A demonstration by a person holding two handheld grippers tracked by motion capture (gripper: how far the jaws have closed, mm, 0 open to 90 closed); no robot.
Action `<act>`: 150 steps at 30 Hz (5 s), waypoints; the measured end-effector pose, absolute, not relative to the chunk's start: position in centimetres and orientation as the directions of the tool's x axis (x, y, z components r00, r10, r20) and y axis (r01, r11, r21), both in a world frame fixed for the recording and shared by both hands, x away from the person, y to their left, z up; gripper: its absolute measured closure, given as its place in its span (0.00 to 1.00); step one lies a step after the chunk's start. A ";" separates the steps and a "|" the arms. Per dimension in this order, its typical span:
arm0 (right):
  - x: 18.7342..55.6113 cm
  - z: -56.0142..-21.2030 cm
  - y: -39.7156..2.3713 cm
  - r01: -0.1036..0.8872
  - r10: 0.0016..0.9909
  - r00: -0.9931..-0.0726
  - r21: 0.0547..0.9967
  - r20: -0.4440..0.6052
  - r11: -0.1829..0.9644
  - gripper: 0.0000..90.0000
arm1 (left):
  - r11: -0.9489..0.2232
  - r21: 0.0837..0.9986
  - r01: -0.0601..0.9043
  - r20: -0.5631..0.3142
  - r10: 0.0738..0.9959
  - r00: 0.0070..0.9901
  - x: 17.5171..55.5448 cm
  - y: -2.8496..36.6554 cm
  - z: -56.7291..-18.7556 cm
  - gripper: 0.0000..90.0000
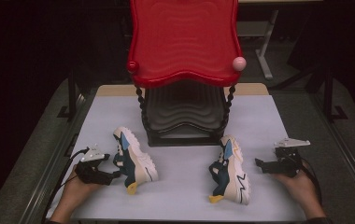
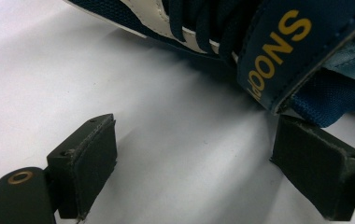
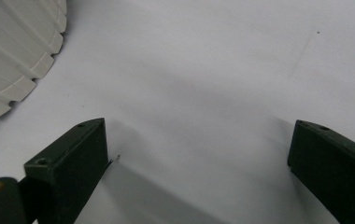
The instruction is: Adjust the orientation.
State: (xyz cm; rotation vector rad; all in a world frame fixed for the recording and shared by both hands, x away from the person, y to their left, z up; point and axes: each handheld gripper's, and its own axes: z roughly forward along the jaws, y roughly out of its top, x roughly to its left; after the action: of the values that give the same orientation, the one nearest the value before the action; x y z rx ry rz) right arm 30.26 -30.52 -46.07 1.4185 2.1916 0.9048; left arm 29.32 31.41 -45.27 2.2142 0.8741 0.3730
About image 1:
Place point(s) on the person's right hand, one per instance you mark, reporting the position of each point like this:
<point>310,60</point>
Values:
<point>305,186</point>

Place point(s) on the person's left hand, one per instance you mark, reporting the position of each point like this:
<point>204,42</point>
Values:
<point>73,188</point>

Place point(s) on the white and navy sneaker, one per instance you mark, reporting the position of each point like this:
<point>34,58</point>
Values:
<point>136,155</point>
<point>235,174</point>

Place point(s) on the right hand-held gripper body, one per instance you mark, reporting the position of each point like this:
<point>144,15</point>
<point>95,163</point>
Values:
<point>291,163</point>

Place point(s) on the white desk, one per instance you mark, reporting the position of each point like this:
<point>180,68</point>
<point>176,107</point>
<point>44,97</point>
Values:
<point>267,40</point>

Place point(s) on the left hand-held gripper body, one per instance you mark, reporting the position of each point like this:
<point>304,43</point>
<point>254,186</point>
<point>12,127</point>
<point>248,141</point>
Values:
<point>91,174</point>

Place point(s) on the black frame post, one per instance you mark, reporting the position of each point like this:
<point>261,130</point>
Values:
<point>328,93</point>
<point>72,93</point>

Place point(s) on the pale table mat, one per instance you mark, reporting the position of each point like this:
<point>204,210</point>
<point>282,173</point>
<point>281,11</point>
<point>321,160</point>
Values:
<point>185,177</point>

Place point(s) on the red and black shoe rack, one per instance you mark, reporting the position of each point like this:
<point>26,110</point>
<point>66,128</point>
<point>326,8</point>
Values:
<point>185,40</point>

